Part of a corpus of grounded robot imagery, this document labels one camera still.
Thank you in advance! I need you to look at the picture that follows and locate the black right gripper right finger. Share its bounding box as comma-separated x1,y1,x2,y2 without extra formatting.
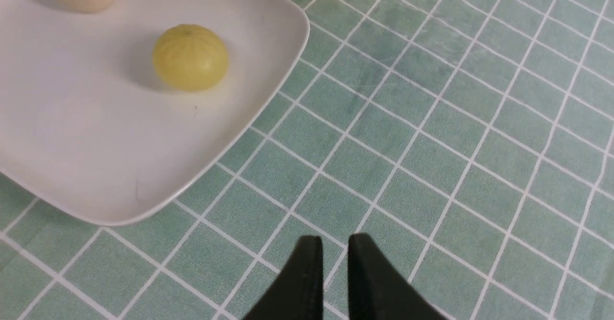
347,233,445,320

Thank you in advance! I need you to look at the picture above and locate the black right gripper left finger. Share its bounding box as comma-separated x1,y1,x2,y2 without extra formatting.
244,236,324,320

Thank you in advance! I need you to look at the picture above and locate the yellow steamed bun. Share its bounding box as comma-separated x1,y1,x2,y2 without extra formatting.
152,24,230,91

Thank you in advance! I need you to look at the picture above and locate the white square plate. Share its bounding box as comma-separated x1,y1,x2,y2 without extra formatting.
0,0,310,226

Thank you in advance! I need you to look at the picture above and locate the green checkered tablecloth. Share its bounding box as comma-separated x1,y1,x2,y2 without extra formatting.
1,0,613,320

